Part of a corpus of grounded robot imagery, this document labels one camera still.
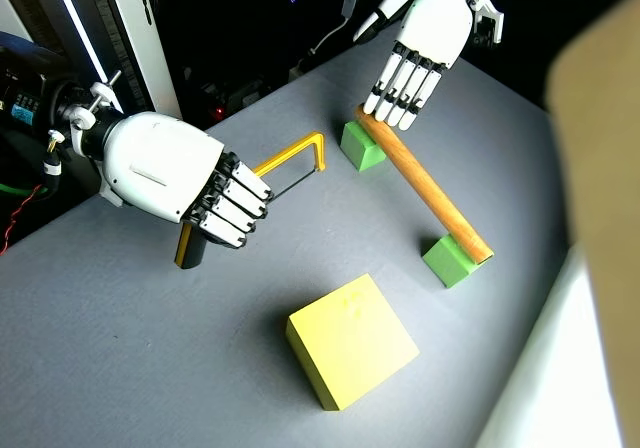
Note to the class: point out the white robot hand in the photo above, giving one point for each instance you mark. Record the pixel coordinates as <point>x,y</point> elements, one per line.
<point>160,163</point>
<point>435,20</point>

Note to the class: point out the white side panel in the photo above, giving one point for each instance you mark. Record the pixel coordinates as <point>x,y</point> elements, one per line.
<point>10,18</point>

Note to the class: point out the white backdrop sheet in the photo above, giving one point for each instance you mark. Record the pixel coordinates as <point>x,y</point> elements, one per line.
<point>550,368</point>

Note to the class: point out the yellow wooden block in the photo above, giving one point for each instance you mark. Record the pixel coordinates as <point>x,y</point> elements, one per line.
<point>350,343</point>

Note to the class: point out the tan cardboard panel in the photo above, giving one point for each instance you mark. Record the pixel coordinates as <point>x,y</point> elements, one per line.
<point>600,143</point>

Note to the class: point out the round wooden rod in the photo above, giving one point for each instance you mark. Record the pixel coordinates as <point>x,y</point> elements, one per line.
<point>435,198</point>

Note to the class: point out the green support block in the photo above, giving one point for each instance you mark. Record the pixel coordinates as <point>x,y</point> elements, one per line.
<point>447,263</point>
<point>357,145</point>

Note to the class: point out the white light strip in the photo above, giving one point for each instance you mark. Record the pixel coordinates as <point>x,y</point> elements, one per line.
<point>80,28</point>

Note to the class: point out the white frame column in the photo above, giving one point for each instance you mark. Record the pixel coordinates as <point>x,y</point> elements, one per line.
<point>145,43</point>

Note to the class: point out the grey table cloth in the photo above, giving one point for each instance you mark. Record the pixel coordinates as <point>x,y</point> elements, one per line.
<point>150,368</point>

